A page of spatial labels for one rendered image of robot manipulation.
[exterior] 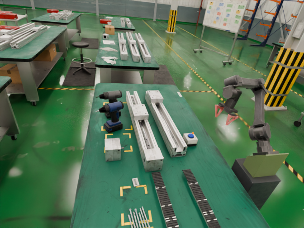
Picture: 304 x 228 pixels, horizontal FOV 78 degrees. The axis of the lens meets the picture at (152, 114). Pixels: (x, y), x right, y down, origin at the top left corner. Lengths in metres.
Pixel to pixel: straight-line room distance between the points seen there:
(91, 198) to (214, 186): 0.67
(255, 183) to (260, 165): 0.12
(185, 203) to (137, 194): 0.25
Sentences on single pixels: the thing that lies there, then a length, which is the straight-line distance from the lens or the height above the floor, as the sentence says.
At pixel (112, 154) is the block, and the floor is 0.83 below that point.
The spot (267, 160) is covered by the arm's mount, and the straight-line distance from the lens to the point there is 1.30.
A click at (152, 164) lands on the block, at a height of 0.83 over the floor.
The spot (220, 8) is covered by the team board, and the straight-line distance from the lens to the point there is 7.01.
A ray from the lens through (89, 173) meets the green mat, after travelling 1.16.
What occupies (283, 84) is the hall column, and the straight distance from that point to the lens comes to 4.27.
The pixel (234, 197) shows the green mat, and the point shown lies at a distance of 1.20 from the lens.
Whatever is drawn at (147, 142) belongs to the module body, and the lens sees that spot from 1.25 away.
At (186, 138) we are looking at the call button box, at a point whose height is 0.84.
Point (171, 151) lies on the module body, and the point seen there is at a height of 0.82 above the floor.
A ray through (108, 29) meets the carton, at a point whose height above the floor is 0.89.
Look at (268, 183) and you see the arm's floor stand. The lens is 1.42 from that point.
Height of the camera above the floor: 1.65
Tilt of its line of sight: 32 degrees down
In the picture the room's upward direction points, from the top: 7 degrees clockwise
